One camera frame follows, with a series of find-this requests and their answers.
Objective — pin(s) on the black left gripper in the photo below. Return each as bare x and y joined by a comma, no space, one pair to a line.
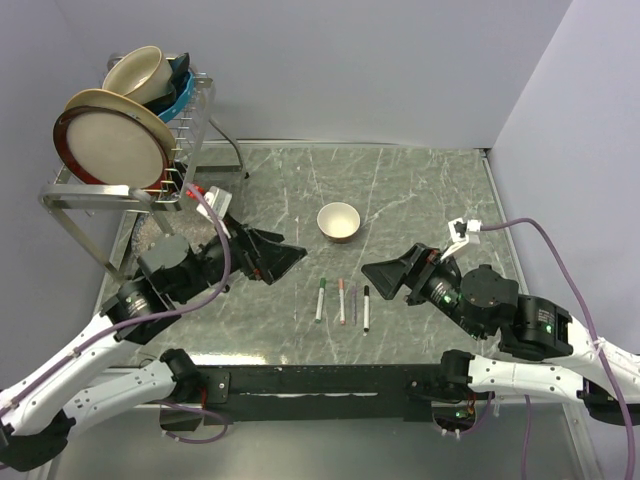
267,261

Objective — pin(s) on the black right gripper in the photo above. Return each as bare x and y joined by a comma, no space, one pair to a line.
413,267

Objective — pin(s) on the white pen black tip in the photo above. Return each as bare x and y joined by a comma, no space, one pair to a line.
366,310

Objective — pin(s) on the white pen purple tip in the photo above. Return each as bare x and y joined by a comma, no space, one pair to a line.
354,304

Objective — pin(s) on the white pen pink end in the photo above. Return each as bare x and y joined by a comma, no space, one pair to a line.
342,301

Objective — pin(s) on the white pen green end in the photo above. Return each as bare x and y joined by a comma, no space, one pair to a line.
320,300

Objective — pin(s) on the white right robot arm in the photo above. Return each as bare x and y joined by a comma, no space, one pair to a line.
553,354

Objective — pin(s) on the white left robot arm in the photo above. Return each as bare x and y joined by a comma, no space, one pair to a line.
58,401

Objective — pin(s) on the small cream bowl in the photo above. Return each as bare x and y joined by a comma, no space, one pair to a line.
339,222

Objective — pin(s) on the speckled grey plate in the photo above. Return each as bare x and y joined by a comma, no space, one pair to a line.
192,222

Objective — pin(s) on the black base bar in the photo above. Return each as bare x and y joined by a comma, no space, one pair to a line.
323,392

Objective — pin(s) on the metal dish rack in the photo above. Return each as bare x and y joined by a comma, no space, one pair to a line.
188,128

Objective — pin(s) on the blue dish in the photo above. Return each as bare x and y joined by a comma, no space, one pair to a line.
169,109

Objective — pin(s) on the red rimmed white plate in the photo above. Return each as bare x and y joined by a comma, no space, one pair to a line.
101,146

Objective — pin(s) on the black dish in rack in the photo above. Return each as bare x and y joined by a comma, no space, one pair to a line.
180,68

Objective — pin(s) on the large beige bowl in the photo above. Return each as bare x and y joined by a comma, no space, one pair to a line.
143,75

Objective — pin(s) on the beige plate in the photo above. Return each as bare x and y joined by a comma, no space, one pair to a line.
110,100

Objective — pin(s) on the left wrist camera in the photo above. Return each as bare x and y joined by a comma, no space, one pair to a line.
218,200

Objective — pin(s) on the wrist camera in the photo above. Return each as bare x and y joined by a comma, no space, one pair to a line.
464,234
218,200

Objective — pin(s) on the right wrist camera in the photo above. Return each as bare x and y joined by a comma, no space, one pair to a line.
464,234

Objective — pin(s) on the aluminium rail frame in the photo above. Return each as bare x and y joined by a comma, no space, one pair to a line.
403,196

